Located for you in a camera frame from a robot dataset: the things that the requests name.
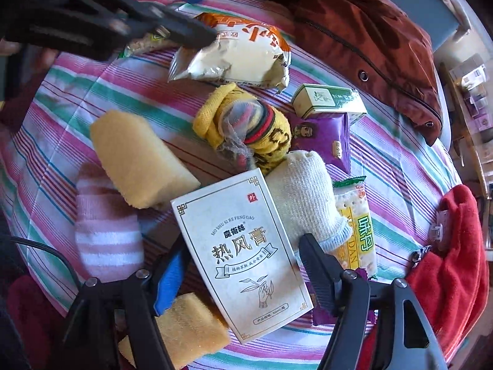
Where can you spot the green yellow cracker packet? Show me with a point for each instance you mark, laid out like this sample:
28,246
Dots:
358,235

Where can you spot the pile of small cartons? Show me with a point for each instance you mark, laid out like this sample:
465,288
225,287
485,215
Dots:
473,84

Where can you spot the yellow sponge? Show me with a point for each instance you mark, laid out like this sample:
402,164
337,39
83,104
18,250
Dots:
192,327
138,162

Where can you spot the striped bed sheet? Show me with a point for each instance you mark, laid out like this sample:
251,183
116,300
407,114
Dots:
385,185

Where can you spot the white knit sock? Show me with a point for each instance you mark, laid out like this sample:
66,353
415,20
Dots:
308,196

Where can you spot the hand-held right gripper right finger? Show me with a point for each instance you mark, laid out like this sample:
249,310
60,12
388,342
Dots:
319,273

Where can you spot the dark red garment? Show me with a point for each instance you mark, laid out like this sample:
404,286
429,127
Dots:
27,308

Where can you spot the yellow knit sock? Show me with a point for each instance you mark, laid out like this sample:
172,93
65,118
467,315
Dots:
212,119

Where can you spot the small beige plastic clip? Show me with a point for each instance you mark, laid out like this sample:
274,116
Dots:
439,227

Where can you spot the green snack packet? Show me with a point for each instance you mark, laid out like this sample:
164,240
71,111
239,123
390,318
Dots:
142,44

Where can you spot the small green white box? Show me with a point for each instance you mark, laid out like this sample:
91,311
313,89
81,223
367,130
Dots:
327,104

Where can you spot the orange white snack bag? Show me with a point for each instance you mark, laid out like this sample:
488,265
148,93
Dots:
238,57

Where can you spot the maroon jacket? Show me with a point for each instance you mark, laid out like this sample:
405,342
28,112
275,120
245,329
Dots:
366,34

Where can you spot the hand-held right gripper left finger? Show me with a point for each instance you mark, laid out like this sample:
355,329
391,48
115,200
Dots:
169,281

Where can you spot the grey yellow blue headboard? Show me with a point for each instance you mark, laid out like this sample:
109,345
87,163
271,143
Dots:
431,7

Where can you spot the pink striped sock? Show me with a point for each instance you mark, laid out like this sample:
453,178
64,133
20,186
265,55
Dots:
104,235

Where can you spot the cream printed carton box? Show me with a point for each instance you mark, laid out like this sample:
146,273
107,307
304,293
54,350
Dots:
238,262

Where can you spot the wooden bedside desk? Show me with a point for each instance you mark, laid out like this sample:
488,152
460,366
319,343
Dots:
473,154

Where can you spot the red fleece cloth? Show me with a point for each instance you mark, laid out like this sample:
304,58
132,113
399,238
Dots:
454,277

